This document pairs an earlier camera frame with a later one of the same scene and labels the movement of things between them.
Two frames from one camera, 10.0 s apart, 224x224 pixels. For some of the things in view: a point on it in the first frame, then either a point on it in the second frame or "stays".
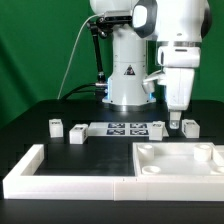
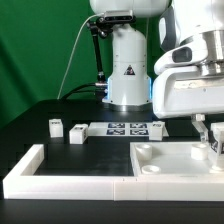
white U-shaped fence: [23, 182] stays
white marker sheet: [121, 129] stays
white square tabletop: [178, 159] stays
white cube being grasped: [190, 129] -> [216, 150]
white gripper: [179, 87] -> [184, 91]
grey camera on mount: [118, 15] stays
